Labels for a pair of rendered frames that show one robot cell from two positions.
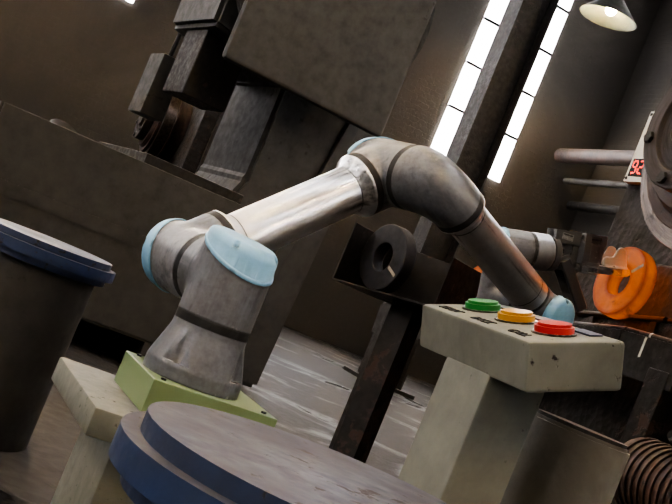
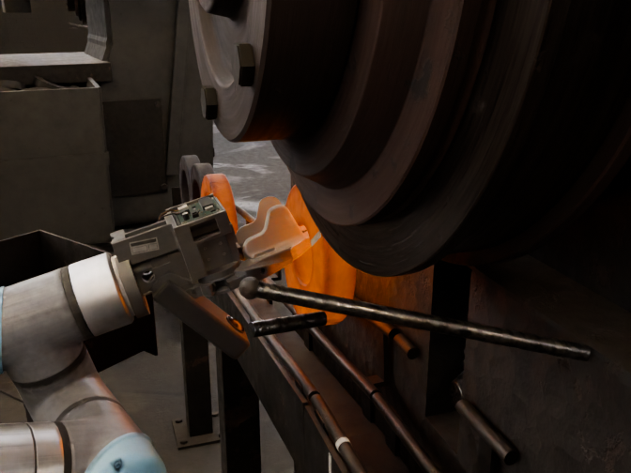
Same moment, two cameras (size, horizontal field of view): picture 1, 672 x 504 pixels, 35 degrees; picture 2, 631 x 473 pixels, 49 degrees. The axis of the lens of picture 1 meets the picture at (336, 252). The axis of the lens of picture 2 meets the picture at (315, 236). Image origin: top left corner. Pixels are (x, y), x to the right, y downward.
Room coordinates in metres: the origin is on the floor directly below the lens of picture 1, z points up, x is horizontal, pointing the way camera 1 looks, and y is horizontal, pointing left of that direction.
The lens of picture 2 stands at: (1.54, -0.62, 1.07)
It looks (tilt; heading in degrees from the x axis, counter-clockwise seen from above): 19 degrees down; 3
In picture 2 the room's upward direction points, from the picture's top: straight up
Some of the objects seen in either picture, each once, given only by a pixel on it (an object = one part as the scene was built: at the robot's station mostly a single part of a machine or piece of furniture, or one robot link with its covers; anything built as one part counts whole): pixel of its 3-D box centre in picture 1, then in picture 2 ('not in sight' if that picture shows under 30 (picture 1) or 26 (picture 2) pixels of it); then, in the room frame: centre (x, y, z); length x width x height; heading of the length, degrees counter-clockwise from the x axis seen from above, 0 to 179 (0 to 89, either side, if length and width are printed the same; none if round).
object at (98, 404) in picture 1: (171, 425); not in sight; (1.62, 0.13, 0.28); 0.32 x 0.32 x 0.04; 23
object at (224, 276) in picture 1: (228, 276); not in sight; (1.62, 0.13, 0.52); 0.13 x 0.12 x 0.14; 38
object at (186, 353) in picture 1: (202, 350); not in sight; (1.62, 0.13, 0.40); 0.15 x 0.15 x 0.10
